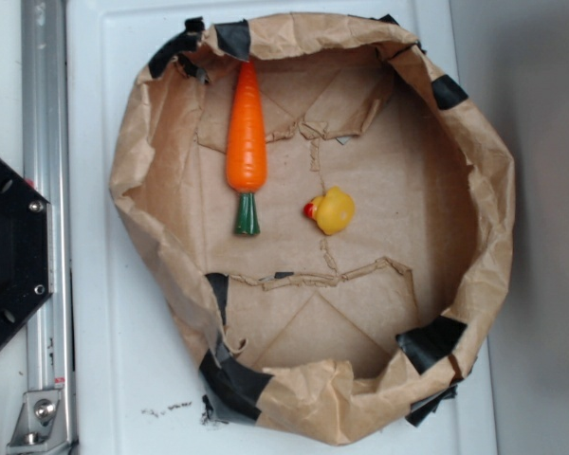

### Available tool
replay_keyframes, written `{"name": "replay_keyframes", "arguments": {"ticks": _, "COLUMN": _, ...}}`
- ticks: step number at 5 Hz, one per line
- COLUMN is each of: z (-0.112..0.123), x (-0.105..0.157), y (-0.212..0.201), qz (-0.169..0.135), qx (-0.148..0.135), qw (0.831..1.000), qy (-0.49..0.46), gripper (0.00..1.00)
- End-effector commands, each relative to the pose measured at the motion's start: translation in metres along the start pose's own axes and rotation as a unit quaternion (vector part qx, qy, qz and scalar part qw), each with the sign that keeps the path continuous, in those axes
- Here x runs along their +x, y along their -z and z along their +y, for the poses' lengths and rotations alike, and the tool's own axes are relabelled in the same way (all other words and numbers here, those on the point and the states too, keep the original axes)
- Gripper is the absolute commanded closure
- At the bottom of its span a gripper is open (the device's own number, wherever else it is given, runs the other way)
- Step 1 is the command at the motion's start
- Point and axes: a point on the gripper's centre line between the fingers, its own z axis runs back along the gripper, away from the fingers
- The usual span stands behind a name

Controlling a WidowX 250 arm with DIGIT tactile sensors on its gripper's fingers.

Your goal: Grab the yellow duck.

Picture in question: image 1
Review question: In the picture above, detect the brown paper bag tray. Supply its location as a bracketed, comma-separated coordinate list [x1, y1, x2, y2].
[110, 12, 515, 446]

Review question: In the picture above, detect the metal corner bracket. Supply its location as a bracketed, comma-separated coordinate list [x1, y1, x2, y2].
[6, 390, 71, 454]

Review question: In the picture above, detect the yellow rubber duck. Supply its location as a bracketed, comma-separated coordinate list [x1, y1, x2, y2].
[303, 186, 356, 235]

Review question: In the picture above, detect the aluminium extrusion rail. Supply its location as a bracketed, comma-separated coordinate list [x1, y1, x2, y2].
[21, 1, 79, 454]

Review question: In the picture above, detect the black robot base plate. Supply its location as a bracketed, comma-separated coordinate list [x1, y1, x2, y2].
[0, 158, 52, 351]

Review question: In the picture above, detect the orange toy carrot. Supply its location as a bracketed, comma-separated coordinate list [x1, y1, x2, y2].
[226, 62, 267, 236]

